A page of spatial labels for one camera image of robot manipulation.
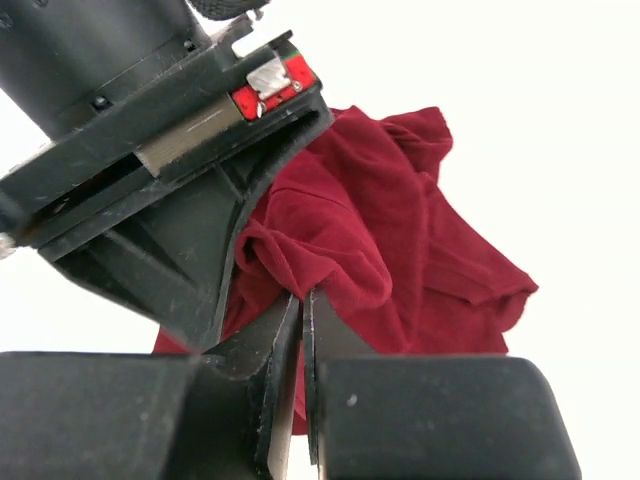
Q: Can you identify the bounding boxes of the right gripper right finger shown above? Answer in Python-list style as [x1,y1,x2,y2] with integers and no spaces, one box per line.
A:
[303,289,582,479]

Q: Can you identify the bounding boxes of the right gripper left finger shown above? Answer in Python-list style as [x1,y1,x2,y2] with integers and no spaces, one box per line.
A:
[1,295,300,479]

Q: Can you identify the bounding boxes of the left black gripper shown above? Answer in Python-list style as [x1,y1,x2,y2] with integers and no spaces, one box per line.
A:
[1,1,331,350]

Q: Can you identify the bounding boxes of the dark red t-shirt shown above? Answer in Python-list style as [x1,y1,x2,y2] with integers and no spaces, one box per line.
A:
[152,104,540,436]

